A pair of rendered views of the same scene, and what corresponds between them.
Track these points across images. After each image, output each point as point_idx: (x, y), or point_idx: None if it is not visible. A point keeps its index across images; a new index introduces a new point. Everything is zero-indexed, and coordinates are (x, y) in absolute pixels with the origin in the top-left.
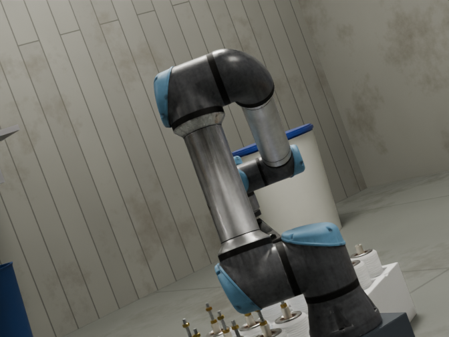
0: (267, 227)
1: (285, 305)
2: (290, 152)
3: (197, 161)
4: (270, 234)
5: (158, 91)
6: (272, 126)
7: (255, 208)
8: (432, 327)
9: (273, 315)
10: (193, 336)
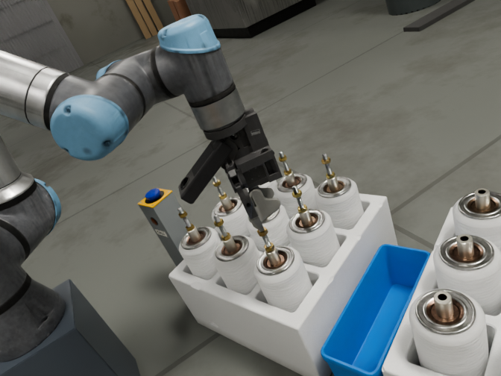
0: (201, 165)
1: (265, 249)
2: (40, 122)
3: None
4: (183, 179)
5: None
6: None
7: (201, 127)
8: None
9: (455, 233)
10: (285, 172)
